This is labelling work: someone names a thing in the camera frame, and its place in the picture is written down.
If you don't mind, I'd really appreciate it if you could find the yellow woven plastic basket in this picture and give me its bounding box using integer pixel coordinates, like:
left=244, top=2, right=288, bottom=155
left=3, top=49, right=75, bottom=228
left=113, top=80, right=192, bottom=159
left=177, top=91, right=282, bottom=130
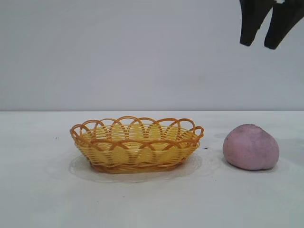
left=69, top=115, right=205, bottom=174

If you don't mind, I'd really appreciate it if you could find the pink peach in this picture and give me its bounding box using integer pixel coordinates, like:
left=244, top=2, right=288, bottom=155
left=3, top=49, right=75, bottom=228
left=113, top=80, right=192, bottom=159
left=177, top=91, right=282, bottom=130
left=222, top=123, right=280, bottom=171

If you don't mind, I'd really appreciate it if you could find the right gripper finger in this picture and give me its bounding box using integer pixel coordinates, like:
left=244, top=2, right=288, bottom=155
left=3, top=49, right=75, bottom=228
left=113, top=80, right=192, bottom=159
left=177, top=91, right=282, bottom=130
left=264, top=0, right=299, bottom=50
left=239, top=0, right=274, bottom=47

